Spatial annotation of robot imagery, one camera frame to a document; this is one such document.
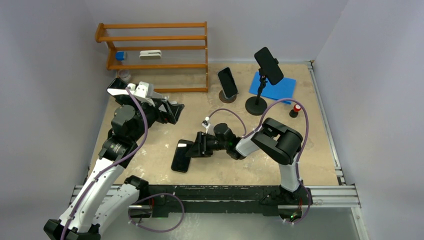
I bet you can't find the blue white small box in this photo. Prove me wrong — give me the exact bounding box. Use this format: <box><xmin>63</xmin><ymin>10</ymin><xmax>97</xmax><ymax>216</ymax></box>
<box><xmin>115</xmin><ymin>51</ymin><xmax>128</xmax><ymax>62</ymax></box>

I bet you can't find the orange wooden rack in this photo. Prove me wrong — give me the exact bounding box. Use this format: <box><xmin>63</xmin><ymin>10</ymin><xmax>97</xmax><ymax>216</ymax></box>
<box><xmin>94</xmin><ymin>21</ymin><xmax>209</xmax><ymax>93</ymax></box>

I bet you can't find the black tall round-base stand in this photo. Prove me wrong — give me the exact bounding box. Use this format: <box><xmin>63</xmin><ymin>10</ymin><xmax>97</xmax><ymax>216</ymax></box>
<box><xmin>245</xmin><ymin>68</ymin><xmax>268</xmax><ymax>116</ymax></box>

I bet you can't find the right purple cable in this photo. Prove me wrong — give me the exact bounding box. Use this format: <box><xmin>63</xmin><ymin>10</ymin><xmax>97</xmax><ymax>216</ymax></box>
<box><xmin>206</xmin><ymin>97</ymin><xmax>314</xmax><ymax>226</ymax></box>

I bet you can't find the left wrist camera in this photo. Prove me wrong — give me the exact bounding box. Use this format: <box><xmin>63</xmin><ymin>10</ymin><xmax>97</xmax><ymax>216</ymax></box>
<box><xmin>127</xmin><ymin>81</ymin><xmax>154</xmax><ymax>99</ymax></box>

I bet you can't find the small clear plastic jar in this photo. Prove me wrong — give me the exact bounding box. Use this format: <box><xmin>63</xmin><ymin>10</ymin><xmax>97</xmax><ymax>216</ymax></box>
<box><xmin>117</xmin><ymin>69</ymin><xmax>132</xmax><ymax>83</ymax></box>

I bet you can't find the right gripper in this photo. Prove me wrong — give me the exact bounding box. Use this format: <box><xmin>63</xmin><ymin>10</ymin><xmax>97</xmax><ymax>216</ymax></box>
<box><xmin>186</xmin><ymin>131</ymin><xmax>229</xmax><ymax>158</ymax></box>

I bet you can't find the blue foam mat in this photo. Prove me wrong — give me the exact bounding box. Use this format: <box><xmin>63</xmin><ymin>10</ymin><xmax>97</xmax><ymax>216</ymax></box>
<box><xmin>248</xmin><ymin>71</ymin><xmax>297</xmax><ymax>100</ymax></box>

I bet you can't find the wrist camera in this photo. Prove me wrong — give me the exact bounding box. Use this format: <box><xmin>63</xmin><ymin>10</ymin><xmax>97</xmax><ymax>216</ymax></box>
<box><xmin>127</xmin><ymin>81</ymin><xmax>154</xmax><ymax>99</ymax></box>
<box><xmin>201</xmin><ymin>116</ymin><xmax>211</xmax><ymax>131</ymax></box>

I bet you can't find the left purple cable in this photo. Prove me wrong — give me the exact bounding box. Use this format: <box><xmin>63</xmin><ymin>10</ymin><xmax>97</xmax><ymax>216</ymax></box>
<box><xmin>59</xmin><ymin>86</ymin><xmax>185</xmax><ymax>240</ymax></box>

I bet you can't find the purple cable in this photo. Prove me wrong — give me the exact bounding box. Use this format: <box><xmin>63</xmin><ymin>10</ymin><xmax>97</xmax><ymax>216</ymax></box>
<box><xmin>59</xmin><ymin>86</ymin><xmax>185</xmax><ymax>240</ymax></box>
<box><xmin>206</xmin><ymin>97</ymin><xmax>314</xmax><ymax>226</ymax></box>

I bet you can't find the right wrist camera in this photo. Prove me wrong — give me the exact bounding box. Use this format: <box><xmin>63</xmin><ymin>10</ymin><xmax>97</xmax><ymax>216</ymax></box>
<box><xmin>201</xmin><ymin>116</ymin><xmax>211</xmax><ymax>131</ymax></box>

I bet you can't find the black phone from silver stand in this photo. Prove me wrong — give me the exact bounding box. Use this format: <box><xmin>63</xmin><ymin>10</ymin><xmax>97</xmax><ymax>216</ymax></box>
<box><xmin>170</xmin><ymin>139</ymin><xmax>194</xmax><ymax>173</ymax></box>

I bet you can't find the phone on wooden puck stand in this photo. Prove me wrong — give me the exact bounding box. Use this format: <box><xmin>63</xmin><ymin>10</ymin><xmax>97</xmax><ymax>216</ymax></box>
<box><xmin>217</xmin><ymin>67</ymin><xmax>238</xmax><ymax>98</ymax></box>

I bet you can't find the red black button knob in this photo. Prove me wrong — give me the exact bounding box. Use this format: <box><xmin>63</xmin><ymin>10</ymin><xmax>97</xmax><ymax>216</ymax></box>
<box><xmin>289</xmin><ymin>104</ymin><xmax>302</xmax><ymax>118</ymax></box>

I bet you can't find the phone on tall stand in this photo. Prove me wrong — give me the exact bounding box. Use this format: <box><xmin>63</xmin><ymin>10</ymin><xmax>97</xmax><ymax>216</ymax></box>
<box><xmin>254</xmin><ymin>46</ymin><xmax>284</xmax><ymax>86</ymax></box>

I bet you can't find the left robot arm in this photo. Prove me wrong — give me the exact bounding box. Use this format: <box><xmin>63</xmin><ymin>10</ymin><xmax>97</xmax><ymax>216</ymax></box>
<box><xmin>43</xmin><ymin>90</ymin><xmax>185</xmax><ymax>240</ymax></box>

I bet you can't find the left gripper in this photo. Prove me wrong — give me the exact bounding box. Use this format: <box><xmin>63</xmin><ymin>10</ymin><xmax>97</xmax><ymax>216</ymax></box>
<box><xmin>130</xmin><ymin>97</ymin><xmax>183</xmax><ymax>142</ymax></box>

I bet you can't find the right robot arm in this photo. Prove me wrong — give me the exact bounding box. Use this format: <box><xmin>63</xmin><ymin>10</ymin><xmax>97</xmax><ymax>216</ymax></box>
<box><xmin>185</xmin><ymin>117</ymin><xmax>313</xmax><ymax>205</ymax></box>

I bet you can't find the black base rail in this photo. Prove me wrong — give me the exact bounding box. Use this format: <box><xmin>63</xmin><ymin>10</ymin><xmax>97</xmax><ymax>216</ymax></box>
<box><xmin>117</xmin><ymin>184</ymin><xmax>312</xmax><ymax>220</ymax></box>

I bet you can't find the white flat device on rack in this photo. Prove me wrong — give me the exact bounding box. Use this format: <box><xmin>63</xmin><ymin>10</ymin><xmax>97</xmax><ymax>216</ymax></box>
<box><xmin>139</xmin><ymin>49</ymin><xmax>162</xmax><ymax>60</ymax></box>

